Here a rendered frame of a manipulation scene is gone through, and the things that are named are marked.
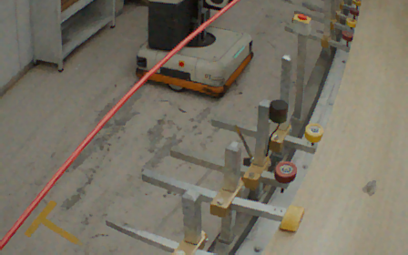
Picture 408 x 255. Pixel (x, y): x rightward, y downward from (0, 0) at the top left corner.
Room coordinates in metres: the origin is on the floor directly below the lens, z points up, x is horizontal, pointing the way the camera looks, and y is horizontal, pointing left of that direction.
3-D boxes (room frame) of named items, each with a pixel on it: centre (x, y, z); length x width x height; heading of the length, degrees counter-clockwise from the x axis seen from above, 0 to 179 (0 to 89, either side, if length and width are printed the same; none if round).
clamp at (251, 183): (1.33, -0.18, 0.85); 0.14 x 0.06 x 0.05; 155
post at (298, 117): (1.81, -0.40, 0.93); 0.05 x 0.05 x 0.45; 65
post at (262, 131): (1.35, -0.18, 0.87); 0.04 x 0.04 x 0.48; 65
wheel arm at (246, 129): (1.56, -0.23, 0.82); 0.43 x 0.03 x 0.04; 65
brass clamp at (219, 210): (1.10, -0.07, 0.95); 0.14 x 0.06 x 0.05; 155
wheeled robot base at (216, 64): (3.36, 0.06, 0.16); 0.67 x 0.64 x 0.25; 65
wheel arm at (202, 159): (1.35, -0.09, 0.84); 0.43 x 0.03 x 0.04; 65
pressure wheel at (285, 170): (1.27, -0.27, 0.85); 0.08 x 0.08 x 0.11
